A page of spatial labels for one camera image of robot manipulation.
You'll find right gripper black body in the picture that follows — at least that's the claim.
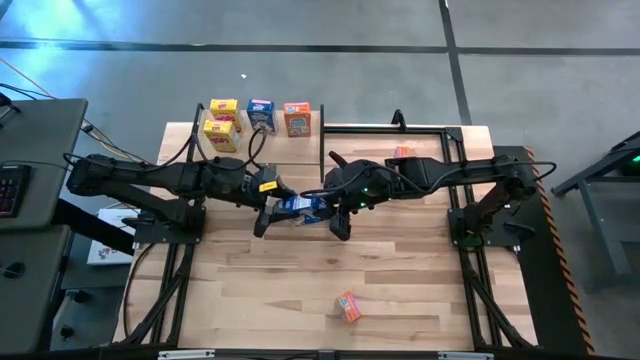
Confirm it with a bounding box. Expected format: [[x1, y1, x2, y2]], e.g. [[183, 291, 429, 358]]
[[322, 160, 396, 215]]

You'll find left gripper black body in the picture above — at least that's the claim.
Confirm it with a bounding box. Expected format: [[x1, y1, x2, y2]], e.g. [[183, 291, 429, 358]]
[[243, 164, 296, 211]]

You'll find blue Frosted Flakes cereal box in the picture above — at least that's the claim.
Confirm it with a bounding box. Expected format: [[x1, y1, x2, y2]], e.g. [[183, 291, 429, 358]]
[[246, 98, 278, 135], [272, 194, 329, 226]]

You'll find yellow Corn Pops cereal box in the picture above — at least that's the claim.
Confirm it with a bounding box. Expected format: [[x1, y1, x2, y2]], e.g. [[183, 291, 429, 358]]
[[209, 98, 242, 132], [202, 119, 240, 154]]

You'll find white printed sheet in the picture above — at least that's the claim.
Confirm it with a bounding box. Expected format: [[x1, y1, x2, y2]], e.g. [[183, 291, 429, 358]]
[[86, 207, 137, 266]]

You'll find black mat with hazard stripe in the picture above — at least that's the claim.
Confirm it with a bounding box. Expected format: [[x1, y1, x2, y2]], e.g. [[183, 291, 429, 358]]
[[492, 144, 597, 357]]

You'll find dark grey desk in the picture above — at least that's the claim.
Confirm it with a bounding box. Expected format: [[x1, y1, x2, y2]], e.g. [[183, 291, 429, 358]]
[[0, 98, 89, 231], [0, 224, 72, 355]]

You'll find black keyboard with purple keys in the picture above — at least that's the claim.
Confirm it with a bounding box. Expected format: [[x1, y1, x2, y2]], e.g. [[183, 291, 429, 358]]
[[0, 163, 32, 219]]

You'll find grey metal stand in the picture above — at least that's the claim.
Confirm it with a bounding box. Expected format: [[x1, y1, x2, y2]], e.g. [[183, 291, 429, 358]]
[[551, 130, 640, 294]]

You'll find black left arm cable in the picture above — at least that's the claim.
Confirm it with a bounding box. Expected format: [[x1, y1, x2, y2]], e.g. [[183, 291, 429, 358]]
[[62, 127, 271, 174]]

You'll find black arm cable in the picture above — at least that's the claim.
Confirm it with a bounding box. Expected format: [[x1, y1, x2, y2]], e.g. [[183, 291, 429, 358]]
[[298, 159, 559, 199], [62, 127, 271, 174]]

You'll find black metal rig frame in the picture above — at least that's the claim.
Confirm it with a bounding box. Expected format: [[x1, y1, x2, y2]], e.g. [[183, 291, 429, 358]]
[[112, 108, 539, 360]]

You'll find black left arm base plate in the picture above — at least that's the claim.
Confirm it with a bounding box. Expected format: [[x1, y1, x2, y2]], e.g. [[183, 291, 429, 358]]
[[132, 204, 207, 246]]

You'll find white bracket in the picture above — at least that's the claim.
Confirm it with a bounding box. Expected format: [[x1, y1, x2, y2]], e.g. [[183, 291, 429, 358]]
[[438, 351, 495, 360], [158, 349, 216, 360]]

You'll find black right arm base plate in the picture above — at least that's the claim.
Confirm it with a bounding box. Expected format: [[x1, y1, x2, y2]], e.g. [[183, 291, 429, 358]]
[[447, 205, 537, 250]]

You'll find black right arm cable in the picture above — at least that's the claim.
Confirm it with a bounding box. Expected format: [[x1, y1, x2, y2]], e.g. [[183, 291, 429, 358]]
[[298, 159, 559, 199]]

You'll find yellow cable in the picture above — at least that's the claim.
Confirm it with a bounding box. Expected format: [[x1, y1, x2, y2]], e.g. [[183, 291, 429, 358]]
[[0, 55, 136, 161]]

